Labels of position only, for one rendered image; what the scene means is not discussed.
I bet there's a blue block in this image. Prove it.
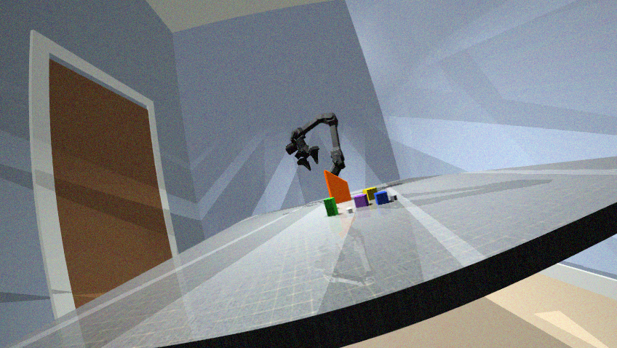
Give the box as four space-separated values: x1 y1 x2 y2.
374 191 389 205

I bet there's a purple cube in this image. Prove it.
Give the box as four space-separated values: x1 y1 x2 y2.
353 194 369 207

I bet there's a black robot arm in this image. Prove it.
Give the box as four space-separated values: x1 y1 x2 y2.
285 112 346 176

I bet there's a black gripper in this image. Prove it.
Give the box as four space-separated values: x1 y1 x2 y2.
297 144 319 170

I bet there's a yellow block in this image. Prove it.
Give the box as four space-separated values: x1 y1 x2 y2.
362 188 377 200

